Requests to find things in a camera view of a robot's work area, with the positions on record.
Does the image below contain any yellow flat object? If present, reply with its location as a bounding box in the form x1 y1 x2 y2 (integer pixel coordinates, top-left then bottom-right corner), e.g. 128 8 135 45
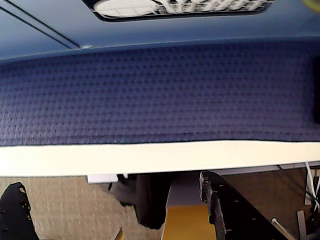
161 204 217 240

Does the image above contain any grey metal table rail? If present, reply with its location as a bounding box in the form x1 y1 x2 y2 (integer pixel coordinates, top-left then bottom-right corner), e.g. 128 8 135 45
277 163 320 171

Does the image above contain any black bulky object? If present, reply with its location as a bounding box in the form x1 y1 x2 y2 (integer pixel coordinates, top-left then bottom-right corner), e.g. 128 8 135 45
108 173 173 230

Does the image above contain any white cable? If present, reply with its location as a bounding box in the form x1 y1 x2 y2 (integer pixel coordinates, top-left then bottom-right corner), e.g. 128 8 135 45
304 161 320 213

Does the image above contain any blue toy kitchen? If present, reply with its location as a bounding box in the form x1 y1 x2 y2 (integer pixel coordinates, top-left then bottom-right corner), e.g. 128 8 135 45
0 0 320 62

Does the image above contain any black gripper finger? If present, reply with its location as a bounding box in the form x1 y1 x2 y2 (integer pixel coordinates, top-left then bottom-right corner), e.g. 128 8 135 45
0 182 38 240
199 171 297 240

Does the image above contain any grey metal leg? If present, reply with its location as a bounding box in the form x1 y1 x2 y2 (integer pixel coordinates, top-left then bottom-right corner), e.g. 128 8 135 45
271 209 310 240

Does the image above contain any grey metal table bracket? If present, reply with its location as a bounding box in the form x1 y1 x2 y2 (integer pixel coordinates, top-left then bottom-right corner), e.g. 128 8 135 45
86 173 119 185

